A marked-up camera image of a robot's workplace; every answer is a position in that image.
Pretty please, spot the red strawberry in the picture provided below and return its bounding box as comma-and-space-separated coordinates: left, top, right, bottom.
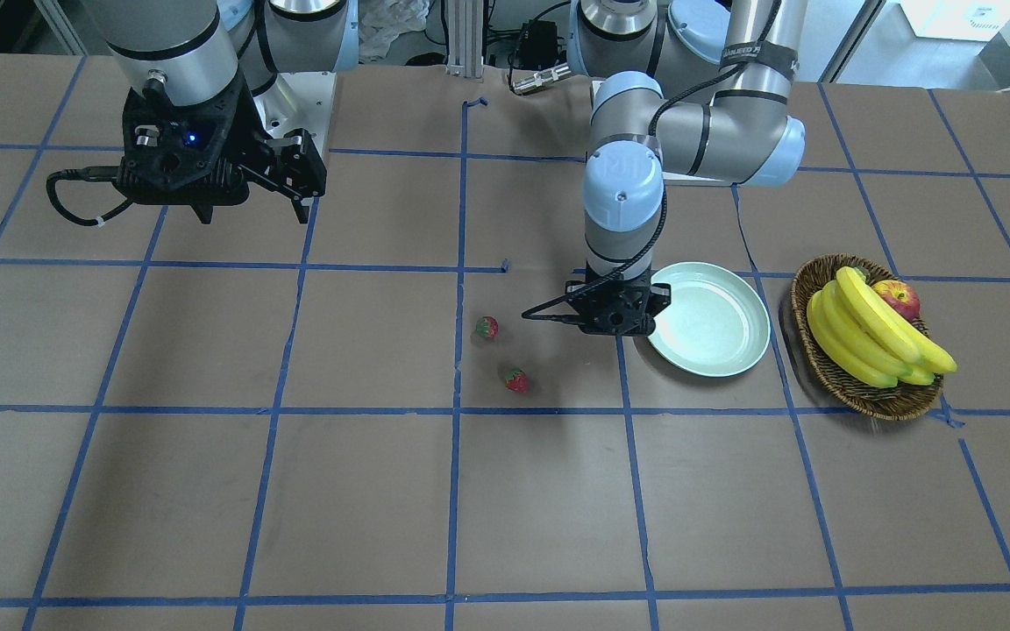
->
502, 367, 530, 393
474, 315, 500, 340

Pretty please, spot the light green plate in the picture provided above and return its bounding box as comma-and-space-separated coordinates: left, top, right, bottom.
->
648, 262, 771, 377

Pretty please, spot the yellow banana bunch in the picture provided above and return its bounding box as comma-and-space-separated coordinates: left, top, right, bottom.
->
807, 266, 957, 388

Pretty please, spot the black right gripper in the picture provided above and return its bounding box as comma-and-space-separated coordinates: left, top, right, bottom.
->
113, 74, 326, 226

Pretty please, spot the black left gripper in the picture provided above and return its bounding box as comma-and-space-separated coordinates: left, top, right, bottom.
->
565, 276, 672, 337

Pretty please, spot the aluminium frame post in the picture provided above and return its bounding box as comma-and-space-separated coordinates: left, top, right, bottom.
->
440, 1, 487, 82

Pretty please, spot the red apple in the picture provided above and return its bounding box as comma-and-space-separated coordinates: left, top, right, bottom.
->
872, 279, 921, 321

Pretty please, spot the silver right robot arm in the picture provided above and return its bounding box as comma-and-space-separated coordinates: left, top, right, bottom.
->
46, 1, 359, 227

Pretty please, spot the wicker fruit basket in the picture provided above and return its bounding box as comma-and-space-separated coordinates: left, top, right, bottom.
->
779, 254, 943, 422

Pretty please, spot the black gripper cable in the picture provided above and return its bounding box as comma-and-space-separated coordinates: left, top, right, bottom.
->
45, 167, 133, 227

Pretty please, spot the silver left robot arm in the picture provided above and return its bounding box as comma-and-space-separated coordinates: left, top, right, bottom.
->
552, 1, 808, 337

